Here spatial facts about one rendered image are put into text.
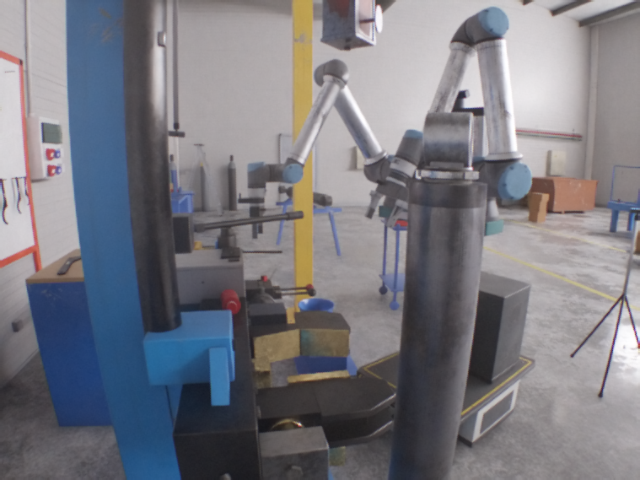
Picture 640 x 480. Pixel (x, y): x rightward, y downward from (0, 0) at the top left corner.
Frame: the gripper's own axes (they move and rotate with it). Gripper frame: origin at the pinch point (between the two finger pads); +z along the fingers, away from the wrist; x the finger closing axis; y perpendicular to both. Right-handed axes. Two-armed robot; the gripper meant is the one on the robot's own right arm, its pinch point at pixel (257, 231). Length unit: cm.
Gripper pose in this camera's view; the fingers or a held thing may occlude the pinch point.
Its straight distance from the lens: 194.1
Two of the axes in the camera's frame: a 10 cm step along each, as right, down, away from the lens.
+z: 0.0, 9.8, 2.1
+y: 10.0, 0.1, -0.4
